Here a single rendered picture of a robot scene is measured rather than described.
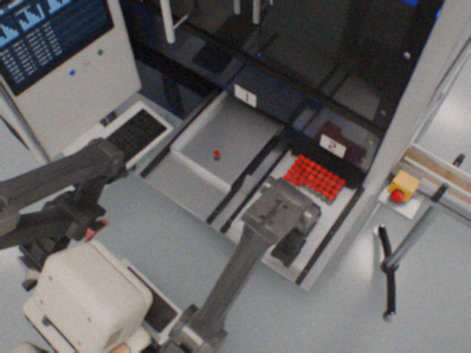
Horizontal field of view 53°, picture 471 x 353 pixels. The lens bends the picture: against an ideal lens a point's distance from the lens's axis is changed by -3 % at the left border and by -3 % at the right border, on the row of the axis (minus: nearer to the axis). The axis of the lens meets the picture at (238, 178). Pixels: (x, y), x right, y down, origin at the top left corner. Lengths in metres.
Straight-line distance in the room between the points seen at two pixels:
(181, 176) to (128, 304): 0.73
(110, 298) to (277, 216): 0.38
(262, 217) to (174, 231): 1.71
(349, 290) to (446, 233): 0.62
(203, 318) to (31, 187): 0.42
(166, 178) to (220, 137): 0.24
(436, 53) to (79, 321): 0.93
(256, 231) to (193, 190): 0.81
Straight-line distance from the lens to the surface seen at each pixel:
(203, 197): 1.61
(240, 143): 1.71
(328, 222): 1.59
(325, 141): 1.57
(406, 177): 1.55
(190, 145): 1.71
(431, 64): 1.16
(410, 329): 2.49
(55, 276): 1.05
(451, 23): 1.08
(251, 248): 0.86
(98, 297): 1.01
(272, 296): 2.40
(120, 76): 1.87
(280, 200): 0.86
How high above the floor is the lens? 2.32
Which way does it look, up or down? 61 degrees down
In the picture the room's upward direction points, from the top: 1 degrees counter-clockwise
